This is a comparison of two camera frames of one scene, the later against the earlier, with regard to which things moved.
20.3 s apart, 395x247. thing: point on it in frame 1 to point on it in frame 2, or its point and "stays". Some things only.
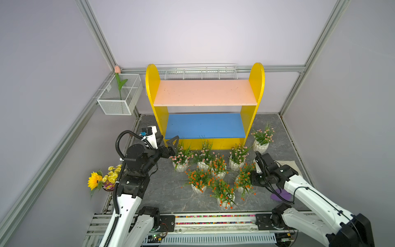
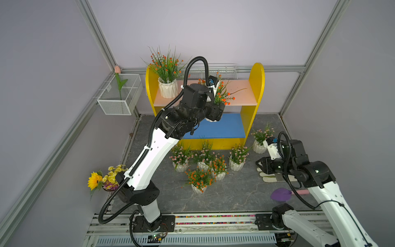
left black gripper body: [161, 153] to [214, 112]
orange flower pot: [243, 181] to [166, 69]
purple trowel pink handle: [285, 194] stays
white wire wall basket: [110, 101] stays
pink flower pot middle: [205, 156] stays
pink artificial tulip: [118, 70] stays
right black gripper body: [259, 179] to [272, 166]
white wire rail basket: [198, 71] stays
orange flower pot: [198, 179] stays
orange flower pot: [225, 195] to [221, 95]
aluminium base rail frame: [218, 230] stays
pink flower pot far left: [180, 160] stays
